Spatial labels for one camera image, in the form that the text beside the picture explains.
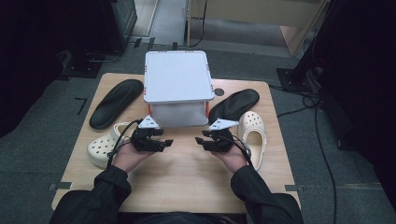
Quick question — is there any person's right hand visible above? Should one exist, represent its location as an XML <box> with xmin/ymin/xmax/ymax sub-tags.
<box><xmin>210</xmin><ymin>145</ymin><xmax>249</xmax><ymax>175</ymax></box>

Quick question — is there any person's left hand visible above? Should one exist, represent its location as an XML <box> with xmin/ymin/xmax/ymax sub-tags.
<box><xmin>112</xmin><ymin>143</ymin><xmax>157</xmax><ymax>174</ymax></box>

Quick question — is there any black metal stand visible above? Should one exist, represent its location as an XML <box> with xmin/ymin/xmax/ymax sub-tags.
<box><xmin>276</xmin><ymin>0</ymin><xmax>339</xmax><ymax>93</ymax></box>

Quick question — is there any left hand-held gripper cable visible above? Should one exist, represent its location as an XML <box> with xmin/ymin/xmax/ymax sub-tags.
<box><xmin>106</xmin><ymin>119</ymin><xmax>144</xmax><ymax>169</ymax></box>

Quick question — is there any hand-held gripper cable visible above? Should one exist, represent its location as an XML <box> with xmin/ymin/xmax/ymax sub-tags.
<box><xmin>106</xmin><ymin>119</ymin><xmax>144</xmax><ymax>169</ymax></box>
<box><xmin>230</xmin><ymin>134</ymin><xmax>255</xmax><ymax>167</ymax></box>

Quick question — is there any right hand-held gripper cable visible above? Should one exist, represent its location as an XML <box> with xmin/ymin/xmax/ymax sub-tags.
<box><xmin>230</xmin><ymin>134</ymin><xmax>255</xmax><ymax>167</ymax></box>

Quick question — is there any black cabinet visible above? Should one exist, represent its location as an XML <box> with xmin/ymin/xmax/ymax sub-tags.
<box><xmin>66</xmin><ymin>0</ymin><xmax>138</xmax><ymax>63</ymax></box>

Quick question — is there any black stand base plate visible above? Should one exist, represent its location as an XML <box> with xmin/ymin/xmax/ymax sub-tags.
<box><xmin>60</xmin><ymin>59</ymin><xmax>104</xmax><ymax>79</ymax></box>

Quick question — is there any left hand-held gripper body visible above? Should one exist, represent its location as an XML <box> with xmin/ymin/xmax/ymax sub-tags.
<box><xmin>130</xmin><ymin>114</ymin><xmax>160</xmax><ymax>153</ymax></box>

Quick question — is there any hanging black cable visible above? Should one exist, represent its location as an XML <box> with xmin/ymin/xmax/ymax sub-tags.
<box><xmin>189</xmin><ymin>0</ymin><xmax>208</xmax><ymax>49</ymax></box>

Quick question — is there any long black floor cable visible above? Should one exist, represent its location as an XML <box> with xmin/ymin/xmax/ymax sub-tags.
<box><xmin>269</xmin><ymin>83</ymin><xmax>339</xmax><ymax>224</ymax></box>

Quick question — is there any light wooden cabinet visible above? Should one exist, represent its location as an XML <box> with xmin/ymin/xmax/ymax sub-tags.
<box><xmin>186</xmin><ymin>0</ymin><xmax>331</xmax><ymax>57</ymax></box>

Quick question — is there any short black floor cable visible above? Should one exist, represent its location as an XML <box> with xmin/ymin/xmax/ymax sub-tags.
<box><xmin>276</xmin><ymin>92</ymin><xmax>321</xmax><ymax>119</ymax></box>

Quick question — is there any cream clog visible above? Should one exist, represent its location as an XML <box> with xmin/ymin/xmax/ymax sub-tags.
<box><xmin>237</xmin><ymin>110</ymin><xmax>268</xmax><ymax>172</ymax></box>
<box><xmin>86</xmin><ymin>121</ymin><xmax>138</xmax><ymax>170</ymax></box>

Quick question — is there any white shoe rack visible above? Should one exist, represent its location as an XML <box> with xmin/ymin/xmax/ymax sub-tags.
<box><xmin>143</xmin><ymin>49</ymin><xmax>216</xmax><ymax>129</ymax></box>

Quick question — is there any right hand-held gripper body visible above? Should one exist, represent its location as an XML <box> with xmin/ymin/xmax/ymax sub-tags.
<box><xmin>208</xmin><ymin>118</ymin><xmax>240</xmax><ymax>153</ymax></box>

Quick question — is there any black insole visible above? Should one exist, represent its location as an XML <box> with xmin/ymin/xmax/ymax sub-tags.
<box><xmin>89</xmin><ymin>78</ymin><xmax>145</xmax><ymax>131</ymax></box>
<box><xmin>207</xmin><ymin>88</ymin><xmax>261</xmax><ymax>125</ymax></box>

